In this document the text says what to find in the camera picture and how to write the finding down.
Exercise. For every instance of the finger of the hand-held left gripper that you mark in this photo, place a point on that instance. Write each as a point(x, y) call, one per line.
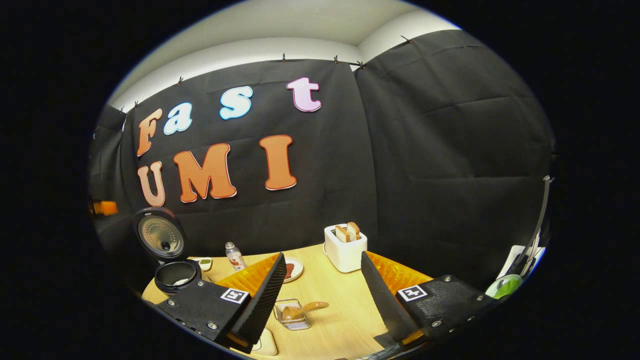
point(105, 208)

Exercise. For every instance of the clear rice container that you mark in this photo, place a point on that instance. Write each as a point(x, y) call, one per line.
point(270, 345)

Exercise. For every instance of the white board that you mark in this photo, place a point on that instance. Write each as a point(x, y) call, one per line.
point(515, 257)

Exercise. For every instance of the wooden spoon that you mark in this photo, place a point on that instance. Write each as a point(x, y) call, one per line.
point(305, 309)

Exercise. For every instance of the red meat piece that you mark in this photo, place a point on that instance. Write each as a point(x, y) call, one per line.
point(289, 270)

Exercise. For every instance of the green round object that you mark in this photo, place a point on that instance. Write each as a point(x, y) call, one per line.
point(506, 287)

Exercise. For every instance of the toasted bread slice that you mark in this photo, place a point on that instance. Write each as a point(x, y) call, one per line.
point(354, 230)
point(342, 234)

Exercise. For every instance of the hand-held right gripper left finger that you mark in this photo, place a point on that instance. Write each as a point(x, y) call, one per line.
point(265, 295)

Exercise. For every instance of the white toaster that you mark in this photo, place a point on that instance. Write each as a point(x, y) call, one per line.
point(345, 257)

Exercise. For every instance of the grey stand pole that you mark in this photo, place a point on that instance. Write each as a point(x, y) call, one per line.
point(540, 220)

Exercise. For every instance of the white round plate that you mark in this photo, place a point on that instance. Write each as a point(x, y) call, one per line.
point(298, 270)

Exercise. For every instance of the small clear bottle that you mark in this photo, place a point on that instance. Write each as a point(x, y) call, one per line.
point(235, 259)

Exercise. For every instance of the small white divided dish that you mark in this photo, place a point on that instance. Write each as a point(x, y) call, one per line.
point(205, 263)

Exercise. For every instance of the black rice cooker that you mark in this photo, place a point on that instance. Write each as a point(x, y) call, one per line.
point(165, 235)

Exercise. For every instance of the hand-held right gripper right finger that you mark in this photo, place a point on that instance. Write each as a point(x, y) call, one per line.
point(385, 300)

